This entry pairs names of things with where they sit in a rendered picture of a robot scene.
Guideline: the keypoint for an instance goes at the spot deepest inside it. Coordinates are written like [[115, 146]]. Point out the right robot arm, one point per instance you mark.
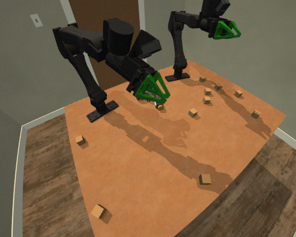
[[111, 45]]

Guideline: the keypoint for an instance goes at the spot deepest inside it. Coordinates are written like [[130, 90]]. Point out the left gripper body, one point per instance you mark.
[[213, 27]]

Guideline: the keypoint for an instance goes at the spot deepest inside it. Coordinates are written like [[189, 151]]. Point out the small tan block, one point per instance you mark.
[[206, 100], [204, 179], [192, 112], [207, 91], [218, 86], [202, 79], [80, 140], [238, 93], [255, 114], [98, 211]]

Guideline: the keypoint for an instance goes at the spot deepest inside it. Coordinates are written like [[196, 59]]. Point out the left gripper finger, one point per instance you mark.
[[219, 29], [233, 25]]

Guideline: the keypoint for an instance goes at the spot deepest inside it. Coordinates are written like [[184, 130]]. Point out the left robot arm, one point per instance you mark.
[[211, 10]]

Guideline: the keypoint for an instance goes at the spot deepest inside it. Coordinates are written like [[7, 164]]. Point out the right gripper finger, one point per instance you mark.
[[149, 80], [158, 77]]

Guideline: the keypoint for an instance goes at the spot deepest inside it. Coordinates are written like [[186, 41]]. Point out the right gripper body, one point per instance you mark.
[[138, 77]]

